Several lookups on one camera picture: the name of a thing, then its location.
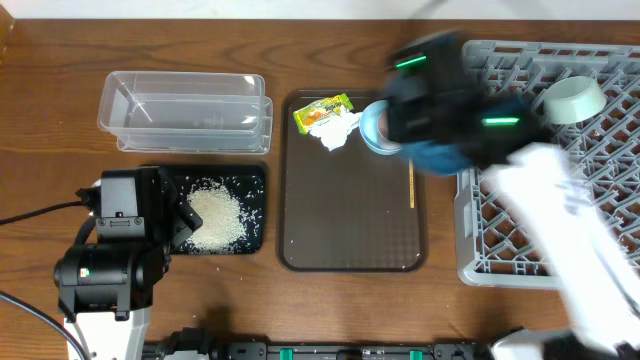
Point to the crumpled white napkin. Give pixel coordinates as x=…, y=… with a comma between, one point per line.
x=333, y=133

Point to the dark blue plate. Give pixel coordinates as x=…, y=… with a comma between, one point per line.
x=484, y=135

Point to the white rice pile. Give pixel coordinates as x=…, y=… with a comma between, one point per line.
x=231, y=208

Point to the black plastic tray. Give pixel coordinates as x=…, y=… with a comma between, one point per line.
x=184, y=175

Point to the clear plastic bin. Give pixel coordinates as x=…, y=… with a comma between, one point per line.
x=187, y=112

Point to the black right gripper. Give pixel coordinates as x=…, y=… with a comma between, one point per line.
x=413, y=123

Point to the green yellow snack wrapper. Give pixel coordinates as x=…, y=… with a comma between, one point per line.
x=320, y=110

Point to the grey dishwasher rack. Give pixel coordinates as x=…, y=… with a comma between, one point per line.
x=491, y=247

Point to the wooden chopstick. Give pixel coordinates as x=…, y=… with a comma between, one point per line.
x=411, y=185

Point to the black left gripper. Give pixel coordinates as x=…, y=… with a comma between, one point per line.
x=176, y=216

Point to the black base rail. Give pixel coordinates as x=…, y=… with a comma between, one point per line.
x=198, y=343

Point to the light blue bowl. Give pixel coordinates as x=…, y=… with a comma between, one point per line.
x=370, y=132

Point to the mint green bowl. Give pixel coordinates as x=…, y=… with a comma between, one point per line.
x=573, y=100

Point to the pink cup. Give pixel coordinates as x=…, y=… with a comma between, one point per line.
x=382, y=128

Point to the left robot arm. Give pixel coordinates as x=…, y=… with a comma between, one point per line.
x=105, y=280

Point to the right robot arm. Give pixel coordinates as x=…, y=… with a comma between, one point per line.
x=598, y=288

